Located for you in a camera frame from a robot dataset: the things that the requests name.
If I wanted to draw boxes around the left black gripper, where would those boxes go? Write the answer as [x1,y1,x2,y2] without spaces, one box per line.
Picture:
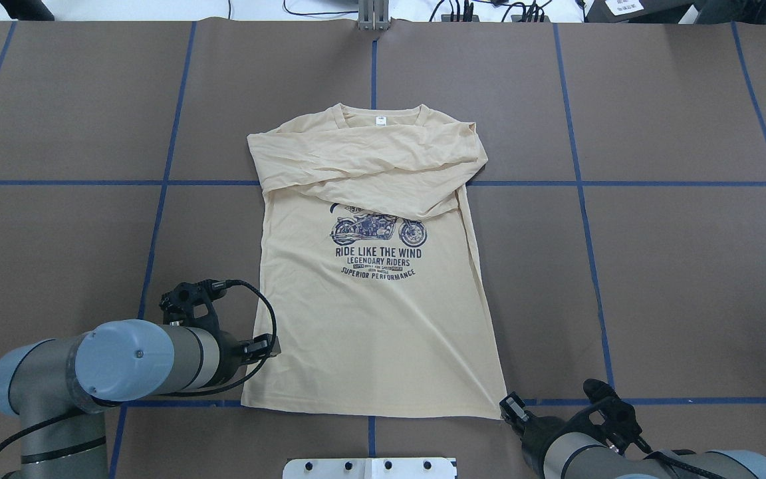
[213,333,281,386]

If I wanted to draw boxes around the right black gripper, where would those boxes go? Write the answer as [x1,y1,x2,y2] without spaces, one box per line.
[499,392,567,456]

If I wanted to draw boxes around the cream long-sleeve printed shirt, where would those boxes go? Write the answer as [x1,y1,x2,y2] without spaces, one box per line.
[240,104,507,420]

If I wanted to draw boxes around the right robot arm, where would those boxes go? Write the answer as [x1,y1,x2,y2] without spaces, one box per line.
[499,393,766,478]

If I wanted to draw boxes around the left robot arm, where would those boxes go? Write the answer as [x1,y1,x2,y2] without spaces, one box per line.
[0,319,280,478]

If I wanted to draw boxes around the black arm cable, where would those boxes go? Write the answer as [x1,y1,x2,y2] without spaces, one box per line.
[157,279,279,399]

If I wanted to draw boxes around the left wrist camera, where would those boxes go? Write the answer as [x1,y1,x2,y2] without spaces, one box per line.
[158,279,228,331]

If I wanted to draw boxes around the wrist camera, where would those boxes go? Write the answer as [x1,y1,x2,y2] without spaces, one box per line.
[582,379,652,454]
[158,279,228,331]

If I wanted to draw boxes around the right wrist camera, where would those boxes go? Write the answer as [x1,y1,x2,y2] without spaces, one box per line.
[582,379,652,454]

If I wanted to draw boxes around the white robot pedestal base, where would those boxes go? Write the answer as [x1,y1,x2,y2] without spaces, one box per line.
[282,457,458,478]

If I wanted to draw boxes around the aluminium frame post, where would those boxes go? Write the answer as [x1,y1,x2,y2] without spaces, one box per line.
[358,0,391,31]

